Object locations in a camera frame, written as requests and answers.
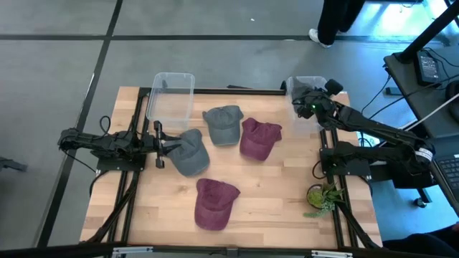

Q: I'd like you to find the black stand pole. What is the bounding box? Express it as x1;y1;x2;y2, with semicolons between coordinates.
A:
397;0;459;65

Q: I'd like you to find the black power adapter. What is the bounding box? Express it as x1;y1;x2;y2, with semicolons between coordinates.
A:
415;49;443;87

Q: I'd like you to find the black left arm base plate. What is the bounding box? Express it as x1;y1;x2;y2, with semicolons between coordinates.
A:
95;153;147;173

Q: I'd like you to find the black laptop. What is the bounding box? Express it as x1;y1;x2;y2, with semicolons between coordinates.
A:
429;153;459;218

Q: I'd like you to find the silver metal bracket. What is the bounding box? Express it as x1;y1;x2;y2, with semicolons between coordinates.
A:
311;249;354;258
111;246;154;257

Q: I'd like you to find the maroon baseball cap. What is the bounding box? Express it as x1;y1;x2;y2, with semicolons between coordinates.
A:
194;178;242;231
239;117;283;163

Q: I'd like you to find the dark gray side table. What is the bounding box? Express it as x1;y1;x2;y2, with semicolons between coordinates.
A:
382;44;459;139

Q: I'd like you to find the person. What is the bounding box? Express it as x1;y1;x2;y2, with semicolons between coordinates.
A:
308;0;367;49
381;221;459;257

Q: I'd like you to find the white cable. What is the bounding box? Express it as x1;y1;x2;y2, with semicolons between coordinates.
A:
404;92;459;132

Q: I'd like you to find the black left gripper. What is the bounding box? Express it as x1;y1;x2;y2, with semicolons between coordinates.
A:
143;120;183;170

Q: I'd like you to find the clear plastic bin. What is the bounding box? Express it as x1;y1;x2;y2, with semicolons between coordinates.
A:
145;71;197;132
285;75;329;135

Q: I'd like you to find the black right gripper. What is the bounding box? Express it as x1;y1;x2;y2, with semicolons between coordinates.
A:
293;78;344;125

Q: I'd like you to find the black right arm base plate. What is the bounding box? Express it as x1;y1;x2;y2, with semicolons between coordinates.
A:
319;141;372;178

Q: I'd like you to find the black aluminium table frame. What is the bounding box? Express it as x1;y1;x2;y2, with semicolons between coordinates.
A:
80;85;383;258

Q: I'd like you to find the potted succulent plant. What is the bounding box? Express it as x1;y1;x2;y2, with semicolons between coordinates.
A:
303;181;347;219

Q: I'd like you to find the black tripod leg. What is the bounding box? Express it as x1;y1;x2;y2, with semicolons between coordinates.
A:
0;156;29;173

